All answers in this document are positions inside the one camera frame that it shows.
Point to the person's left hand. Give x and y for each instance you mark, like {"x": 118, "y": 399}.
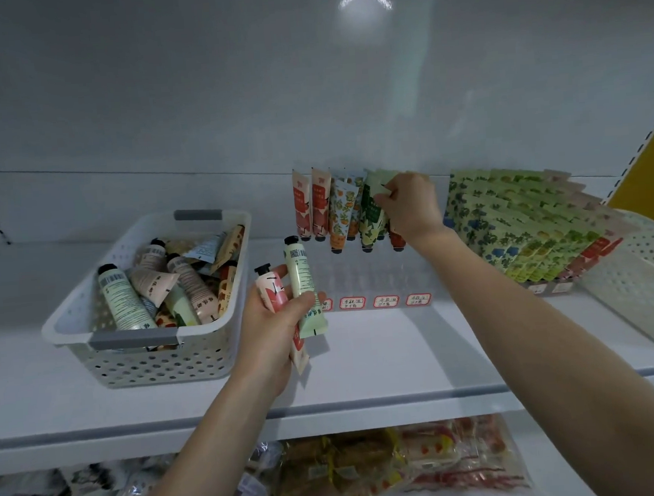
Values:
{"x": 265, "y": 348}

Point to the pale mint hand cream tube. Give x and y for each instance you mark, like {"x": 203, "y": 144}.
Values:
{"x": 299, "y": 272}

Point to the white red-label hand cream tube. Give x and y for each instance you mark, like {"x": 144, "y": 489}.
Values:
{"x": 267, "y": 285}

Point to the green white leaf hand cream tube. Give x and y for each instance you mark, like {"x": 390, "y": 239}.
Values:
{"x": 372, "y": 214}

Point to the row of hand cream tubes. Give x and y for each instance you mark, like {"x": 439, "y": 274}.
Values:
{"x": 527, "y": 226}

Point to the white metal shelf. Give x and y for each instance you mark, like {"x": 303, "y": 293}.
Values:
{"x": 80, "y": 396}

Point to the person's right forearm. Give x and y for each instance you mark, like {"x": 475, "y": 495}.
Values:
{"x": 570, "y": 362}

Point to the pile of snack packets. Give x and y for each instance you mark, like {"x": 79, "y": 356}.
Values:
{"x": 398, "y": 458}

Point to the white perforated plastic basket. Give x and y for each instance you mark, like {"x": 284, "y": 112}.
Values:
{"x": 156, "y": 363}
{"x": 643, "y": 290}

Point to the person's right hand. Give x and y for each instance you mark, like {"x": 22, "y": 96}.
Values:
{"x": 410, "y": 208}

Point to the clear divider tray with labels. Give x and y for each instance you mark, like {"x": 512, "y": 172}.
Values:
{"x": 353, "y": 303}

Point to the pile of pale hand cream tubes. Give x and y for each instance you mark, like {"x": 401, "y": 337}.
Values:
{"x": 167, "y": 281}

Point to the person's left forearm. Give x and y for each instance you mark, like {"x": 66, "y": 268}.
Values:
{"x": 208, "y": 466}

